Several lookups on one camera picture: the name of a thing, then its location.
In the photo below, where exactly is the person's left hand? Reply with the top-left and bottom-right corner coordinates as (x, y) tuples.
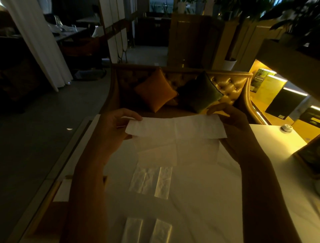
(93, 108), (143, 167)

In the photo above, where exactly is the person's right hand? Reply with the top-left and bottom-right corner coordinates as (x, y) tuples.
(206, 103), (266, 166)

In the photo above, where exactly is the white paper napkin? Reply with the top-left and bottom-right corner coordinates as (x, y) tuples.
(125, 114), (228, 168)

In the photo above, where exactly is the person's left forearm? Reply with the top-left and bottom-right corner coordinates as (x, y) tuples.
(60, 153), (110, 243)

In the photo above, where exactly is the person's right forearm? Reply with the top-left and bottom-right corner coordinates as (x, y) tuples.
(239, 150), (303, 243)

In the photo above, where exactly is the green cushion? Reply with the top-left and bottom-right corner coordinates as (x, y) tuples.
(176, 71), (224, 114)

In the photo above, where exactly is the orange cushion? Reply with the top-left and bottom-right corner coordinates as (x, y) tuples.
(133, 68), (179, 113)

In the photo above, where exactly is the golden tufted sofa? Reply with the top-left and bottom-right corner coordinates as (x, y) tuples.
(99, 64), (266, 126)

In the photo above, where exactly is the white plant pot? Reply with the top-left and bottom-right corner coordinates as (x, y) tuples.
(221, 58), (237, 71)

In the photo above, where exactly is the green booklet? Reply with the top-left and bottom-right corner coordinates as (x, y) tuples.
(250, 68), (277, 93)

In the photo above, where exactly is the yellow booklet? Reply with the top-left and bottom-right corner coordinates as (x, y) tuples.
(254, 74), (288, 106)

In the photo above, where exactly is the folded white napkin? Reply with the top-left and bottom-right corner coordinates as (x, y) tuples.
(121, 217), (143, 243)
(141, 168), (160, 195)
(154, 166), (173, 200)
(149, 218), (173, 243)
(128, 167), (147, 194)

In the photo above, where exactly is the wooden cabinet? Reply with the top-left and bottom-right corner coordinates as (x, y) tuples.
(167, 13), (285, 72)

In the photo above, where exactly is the white folding screen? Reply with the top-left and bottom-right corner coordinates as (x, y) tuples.
(99, 0), (135, 64)

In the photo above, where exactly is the dark framed object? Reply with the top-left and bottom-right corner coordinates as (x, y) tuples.
(293, 135), (320, 179)

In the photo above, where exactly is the background dining table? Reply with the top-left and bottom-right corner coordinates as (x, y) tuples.
(47, 24), (88, 43)

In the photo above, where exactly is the white curtain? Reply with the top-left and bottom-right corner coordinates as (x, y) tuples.
(2, 0), (73, 92)

